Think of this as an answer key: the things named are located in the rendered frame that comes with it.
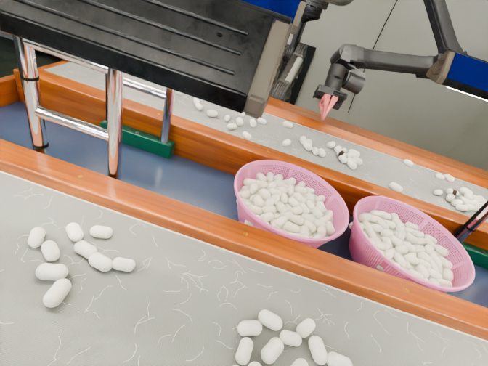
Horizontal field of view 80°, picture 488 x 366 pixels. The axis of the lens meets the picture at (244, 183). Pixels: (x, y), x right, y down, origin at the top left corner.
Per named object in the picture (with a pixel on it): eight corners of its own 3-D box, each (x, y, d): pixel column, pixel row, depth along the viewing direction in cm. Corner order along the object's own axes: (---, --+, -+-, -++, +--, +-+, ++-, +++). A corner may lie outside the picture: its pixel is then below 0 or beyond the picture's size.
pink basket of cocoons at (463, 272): (319, 218, 76) (335, 190, 71) (401, 225, 84) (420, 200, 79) (369, 316, 56) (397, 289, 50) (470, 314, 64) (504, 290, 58)
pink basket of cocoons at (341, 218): (237, 176, 81) (247, 148, 76) (328, 208, 81) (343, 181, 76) (210, 245, 59) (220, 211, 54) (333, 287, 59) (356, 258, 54)
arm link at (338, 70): (327, 68, 103) (335, 58, 98) (343, 76, 104) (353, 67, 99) (322, 84, 102) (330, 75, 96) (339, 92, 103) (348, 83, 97)
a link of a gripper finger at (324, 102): (340, 119, 92) (347, 94, 95) (319, 112, 92) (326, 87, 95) (332, 128, 99) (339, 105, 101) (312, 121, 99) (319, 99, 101)
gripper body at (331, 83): (347, 98, 94) (352, 80, 96) (317, 88, 95) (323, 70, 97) (339, 108, 101) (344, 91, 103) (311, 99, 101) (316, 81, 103)
